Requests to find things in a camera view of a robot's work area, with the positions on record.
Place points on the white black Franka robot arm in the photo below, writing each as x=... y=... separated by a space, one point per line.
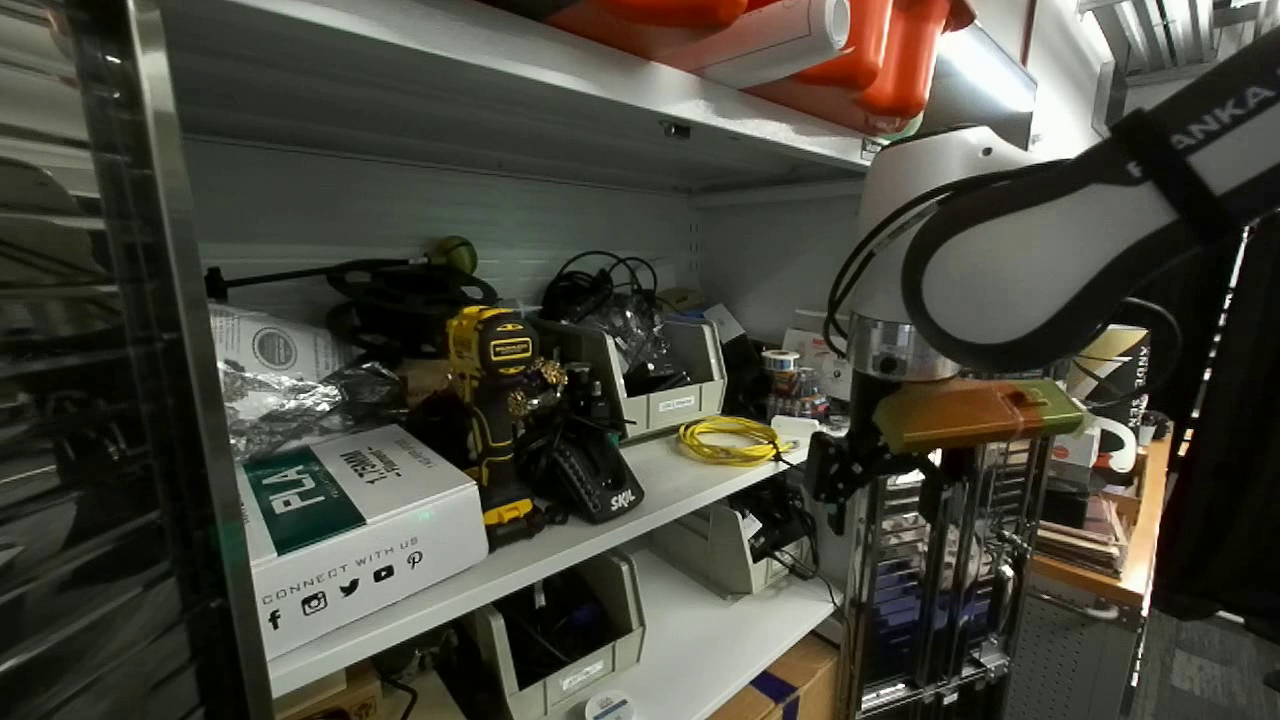
x=1052 y=254

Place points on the small white storage bin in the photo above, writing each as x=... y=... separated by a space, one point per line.
x=721 y=546

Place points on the crumpled silver plastic bag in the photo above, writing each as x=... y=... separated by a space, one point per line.
x=274 y=405

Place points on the white flat packet round logo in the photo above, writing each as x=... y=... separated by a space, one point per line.
x=274 y=345

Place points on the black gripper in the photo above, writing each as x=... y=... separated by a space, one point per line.
x=888 y=401

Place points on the white cardboard box green label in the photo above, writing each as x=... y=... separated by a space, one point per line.
x=361 y=533

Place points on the black battery charger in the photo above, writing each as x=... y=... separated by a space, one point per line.
x=584 y=465

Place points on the wooden desk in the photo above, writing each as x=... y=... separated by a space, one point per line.
x=1104 y=560

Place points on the brown cardboard box blue tape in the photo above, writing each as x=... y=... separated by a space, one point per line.
x=784 y=682

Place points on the orange plastic tool case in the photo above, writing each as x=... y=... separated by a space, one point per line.
x=814 y=44

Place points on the small jar with red label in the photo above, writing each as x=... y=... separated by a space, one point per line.
x=781 y=385

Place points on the white shelving unit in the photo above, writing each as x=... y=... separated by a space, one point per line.
x=535 y=105

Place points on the white mug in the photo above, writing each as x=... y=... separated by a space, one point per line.
x=1103 y=444

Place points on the orange green wrist camera block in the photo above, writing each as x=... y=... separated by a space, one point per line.
x=982 y=413

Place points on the steel shelf upright post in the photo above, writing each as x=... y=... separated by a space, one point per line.
x=175 y=375

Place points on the large empty white storage bin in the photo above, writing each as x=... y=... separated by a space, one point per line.
x=567 y=641

